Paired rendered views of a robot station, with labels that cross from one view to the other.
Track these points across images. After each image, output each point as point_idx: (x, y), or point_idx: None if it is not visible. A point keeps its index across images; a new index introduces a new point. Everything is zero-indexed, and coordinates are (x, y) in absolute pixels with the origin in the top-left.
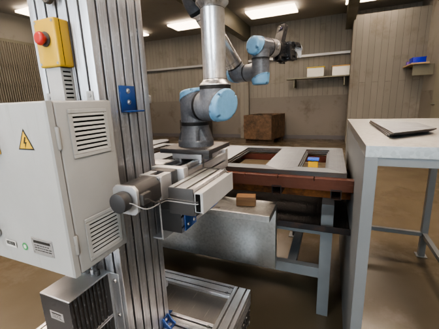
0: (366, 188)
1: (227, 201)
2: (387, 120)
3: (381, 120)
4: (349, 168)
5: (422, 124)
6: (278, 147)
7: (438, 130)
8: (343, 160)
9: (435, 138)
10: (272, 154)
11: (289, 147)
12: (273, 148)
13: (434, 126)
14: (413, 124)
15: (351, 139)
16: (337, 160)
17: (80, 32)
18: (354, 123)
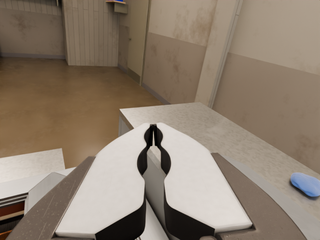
0: None
1: None
2: (170, 117)
3: (164, 118)
4: (158, 219)
5: (269, 184)
6: (19, 189)
7: (286, 193)
8: (159, 225)
9: None
10: (9, 206)
11: (42, 182)
12: (7, 197)
13: (248, 157)
14: (263, 186)
15: (162, 185)
16: (155, 235)
17: None
18: (156, 150)
